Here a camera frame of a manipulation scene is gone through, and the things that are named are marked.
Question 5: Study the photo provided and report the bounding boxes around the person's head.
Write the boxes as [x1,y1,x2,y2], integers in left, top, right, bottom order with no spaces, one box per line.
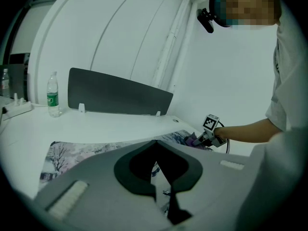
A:
[206,0,282,31]

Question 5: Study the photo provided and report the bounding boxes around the green label water bottle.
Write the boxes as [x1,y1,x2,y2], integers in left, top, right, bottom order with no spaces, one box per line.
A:
[47,71,61,118]

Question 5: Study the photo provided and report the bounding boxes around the person's right forearm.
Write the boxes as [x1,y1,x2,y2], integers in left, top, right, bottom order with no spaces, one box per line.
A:
[215,118,282,143]

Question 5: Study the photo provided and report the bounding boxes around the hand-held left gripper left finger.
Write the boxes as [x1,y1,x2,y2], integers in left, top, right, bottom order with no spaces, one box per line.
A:
[114,140,158,197]

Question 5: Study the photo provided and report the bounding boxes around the white roller blind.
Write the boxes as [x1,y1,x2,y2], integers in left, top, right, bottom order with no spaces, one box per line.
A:
[11,3,46,55]

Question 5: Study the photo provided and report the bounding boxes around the white power strip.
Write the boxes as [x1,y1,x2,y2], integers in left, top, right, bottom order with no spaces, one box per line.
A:
[2,101,33,120]

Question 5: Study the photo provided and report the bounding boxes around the dark grey desk divider panel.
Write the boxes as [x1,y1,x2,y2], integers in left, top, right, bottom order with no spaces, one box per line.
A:
[67,67,174,116]
[0,64,28,101]

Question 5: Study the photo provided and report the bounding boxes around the red label water bottle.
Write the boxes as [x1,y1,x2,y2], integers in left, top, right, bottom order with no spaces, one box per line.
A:
[0,68,10,98]

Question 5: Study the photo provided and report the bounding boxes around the person's white shirt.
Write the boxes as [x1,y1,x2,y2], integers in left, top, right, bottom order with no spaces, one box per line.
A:
[265,1,308,132]

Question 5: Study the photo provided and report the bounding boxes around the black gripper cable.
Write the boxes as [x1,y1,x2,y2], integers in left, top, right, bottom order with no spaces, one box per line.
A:
[218,120,231,154]

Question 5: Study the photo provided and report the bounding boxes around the black head camera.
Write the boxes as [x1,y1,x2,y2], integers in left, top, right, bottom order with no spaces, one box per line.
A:
[196,8,215,34]

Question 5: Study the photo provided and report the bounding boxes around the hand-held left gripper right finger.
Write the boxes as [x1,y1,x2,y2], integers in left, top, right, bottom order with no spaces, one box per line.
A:
[156,140,204,226]

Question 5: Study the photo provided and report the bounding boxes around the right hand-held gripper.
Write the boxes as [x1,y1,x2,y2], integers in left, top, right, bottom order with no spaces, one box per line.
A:
[193,114,227,148]

